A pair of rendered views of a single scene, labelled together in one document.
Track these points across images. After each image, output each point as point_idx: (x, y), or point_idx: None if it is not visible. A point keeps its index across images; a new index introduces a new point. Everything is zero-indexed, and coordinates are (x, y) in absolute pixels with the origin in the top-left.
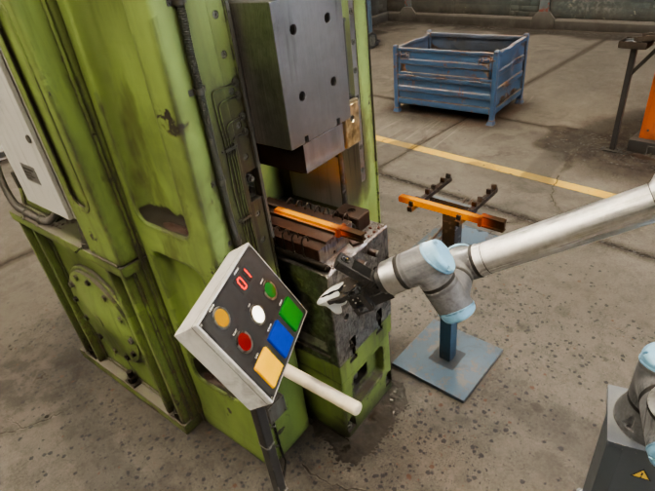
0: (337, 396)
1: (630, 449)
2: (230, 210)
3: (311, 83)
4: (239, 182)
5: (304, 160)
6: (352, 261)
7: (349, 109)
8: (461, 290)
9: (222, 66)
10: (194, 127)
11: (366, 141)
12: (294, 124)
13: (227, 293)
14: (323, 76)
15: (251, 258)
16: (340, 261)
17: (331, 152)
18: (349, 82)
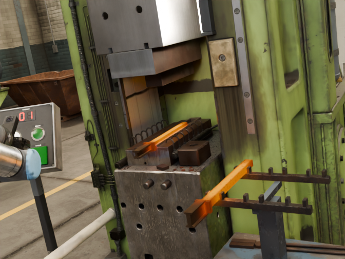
0: (57, 248)
1: None
2: (87, 88)
3: (114, 7)
4: (99, 73)
5: (109, 67)
6: (10, 122)
7: (160, 38)
8: None
9: None
10: (71, 26)
11: (259, 92)
12: (98, 35)
13: (7, 114)
14: (126, 3)
15: (44, 111)
16: (5, 117)
17: (138, 71)
18: (209, 19)
